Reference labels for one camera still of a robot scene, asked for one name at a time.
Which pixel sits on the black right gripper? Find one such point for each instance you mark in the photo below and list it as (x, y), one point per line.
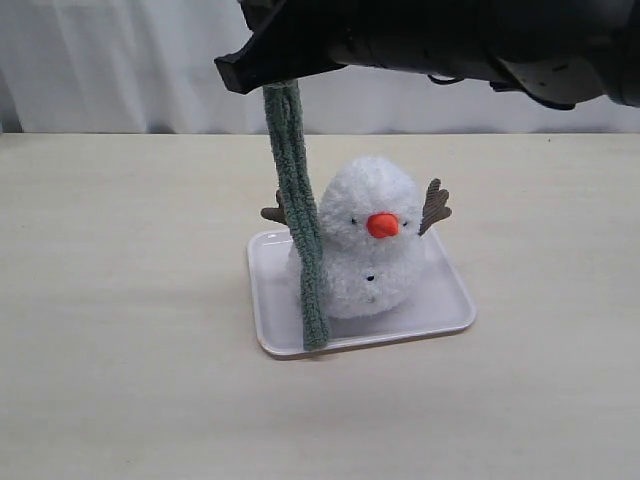
(448, 40)

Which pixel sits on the green fuzzy scarf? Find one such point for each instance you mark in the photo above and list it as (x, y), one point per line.
(284, 120)

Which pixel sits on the white plush snowman toy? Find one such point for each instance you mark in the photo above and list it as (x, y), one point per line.
(372, 218)

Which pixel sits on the white plastic tray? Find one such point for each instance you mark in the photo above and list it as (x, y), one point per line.
(440, 306)

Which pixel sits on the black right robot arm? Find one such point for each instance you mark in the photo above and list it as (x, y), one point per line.
(558, 53)

